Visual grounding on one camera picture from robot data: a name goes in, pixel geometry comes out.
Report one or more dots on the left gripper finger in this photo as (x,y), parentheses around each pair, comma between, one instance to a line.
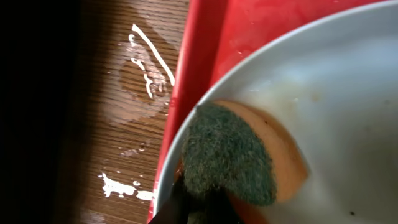
(177,207)

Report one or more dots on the green and orange sponge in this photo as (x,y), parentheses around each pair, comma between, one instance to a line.
(234,161)

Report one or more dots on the white plate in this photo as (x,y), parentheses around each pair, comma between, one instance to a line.
(332,84)

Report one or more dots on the red plastic tray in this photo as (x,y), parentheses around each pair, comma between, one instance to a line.
(219,34)

